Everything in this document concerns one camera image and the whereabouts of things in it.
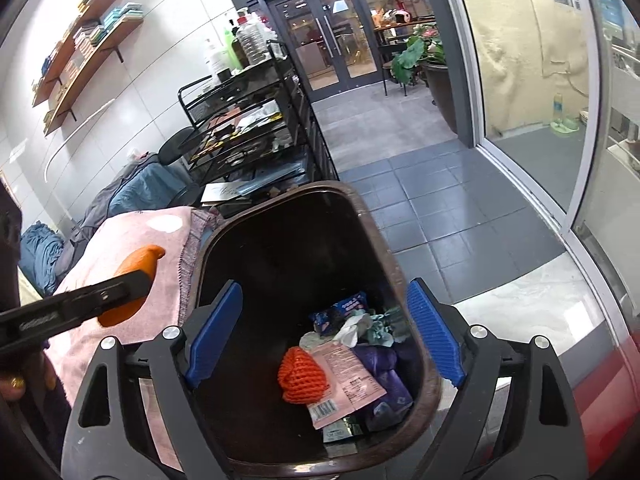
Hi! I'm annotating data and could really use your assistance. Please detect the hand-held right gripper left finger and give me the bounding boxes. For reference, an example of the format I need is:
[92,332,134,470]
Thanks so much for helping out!
[60,280,246,480]

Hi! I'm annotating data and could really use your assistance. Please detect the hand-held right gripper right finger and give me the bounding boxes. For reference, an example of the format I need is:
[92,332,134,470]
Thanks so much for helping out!
[405,277,588,480]

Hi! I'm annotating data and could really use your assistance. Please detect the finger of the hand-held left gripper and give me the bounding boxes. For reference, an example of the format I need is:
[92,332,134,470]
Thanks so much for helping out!
[55,270,156,328]

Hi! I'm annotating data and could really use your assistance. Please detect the smooth orange object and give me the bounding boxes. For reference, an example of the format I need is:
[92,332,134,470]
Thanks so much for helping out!
[97,244,167,328]

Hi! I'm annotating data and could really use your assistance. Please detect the purple plastic bag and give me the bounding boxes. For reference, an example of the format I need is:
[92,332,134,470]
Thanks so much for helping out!
[355,345,416,433]

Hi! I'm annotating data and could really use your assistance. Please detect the orange foam fruit net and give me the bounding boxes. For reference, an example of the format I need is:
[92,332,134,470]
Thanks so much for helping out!
[277,346,332,405]

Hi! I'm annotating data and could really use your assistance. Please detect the blue cookie wrapper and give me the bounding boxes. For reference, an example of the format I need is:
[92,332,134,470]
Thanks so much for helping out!
[309,294,371,337]

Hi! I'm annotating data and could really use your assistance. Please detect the dark trash bin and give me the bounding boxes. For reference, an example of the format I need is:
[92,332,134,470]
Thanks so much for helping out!
[187,180,443,466]

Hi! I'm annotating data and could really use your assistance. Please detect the person's left hand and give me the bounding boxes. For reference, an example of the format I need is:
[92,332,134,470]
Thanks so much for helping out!
[0,352,58,400]

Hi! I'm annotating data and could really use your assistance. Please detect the crumpled grey green wrapper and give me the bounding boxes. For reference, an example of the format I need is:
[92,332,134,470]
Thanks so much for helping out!
[367,310,416,348]

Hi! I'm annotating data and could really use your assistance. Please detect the pink dotted blanket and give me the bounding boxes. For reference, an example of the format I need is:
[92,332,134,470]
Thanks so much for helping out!
[47,205,221,466]

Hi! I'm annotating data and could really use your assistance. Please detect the blue bedding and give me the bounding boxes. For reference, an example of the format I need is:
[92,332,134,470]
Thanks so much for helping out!
[20,222,66,296]

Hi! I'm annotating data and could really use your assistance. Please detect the white tissue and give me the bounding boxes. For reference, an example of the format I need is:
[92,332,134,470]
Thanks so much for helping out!
[332,312,373,347]

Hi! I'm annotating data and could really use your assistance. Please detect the pink snack packet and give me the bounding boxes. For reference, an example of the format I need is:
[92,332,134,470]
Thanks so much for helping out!
[306,342,386,430]

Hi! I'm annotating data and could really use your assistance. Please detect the grey massage bed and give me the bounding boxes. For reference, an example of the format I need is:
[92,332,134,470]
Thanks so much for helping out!
[75,152,191,241]

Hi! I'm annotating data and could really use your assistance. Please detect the white paper sheet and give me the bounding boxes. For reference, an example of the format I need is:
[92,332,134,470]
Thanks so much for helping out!
[200,182,253,207]

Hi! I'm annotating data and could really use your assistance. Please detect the black chair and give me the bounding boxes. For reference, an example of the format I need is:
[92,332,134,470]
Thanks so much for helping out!
[159,127,201,196]

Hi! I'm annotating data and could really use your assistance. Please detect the dark plant pot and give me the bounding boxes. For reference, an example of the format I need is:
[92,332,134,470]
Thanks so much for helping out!
[422,60,458,133]

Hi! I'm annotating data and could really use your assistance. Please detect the white pump bottle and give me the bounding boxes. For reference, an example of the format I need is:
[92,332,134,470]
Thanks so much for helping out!
[205,39,228,77]

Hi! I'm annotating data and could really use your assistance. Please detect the wooden stool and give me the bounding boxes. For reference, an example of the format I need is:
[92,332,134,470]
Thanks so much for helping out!
[381,60,408,97]

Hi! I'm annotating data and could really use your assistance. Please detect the green potted plant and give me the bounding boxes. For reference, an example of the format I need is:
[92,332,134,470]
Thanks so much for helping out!
[391,27,446,86]

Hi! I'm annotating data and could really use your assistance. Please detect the clear plastic bottle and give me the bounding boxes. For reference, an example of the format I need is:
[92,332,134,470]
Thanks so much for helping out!
[235,15,271,66]

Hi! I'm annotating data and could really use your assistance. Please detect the glass double door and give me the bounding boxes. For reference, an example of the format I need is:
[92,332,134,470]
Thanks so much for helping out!
[267,0,381,93]

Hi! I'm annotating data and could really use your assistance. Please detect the white curved wall pipe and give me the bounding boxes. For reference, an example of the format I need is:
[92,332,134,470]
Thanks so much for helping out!
[44,100,117,183]

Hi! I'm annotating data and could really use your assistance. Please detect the black wire cart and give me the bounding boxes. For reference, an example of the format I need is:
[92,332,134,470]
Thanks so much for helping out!
[177,40,341,196]

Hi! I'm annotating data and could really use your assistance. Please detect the wooden wall shelves with boxes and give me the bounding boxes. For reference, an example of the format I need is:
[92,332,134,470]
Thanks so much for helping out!
[32,0,143,126]

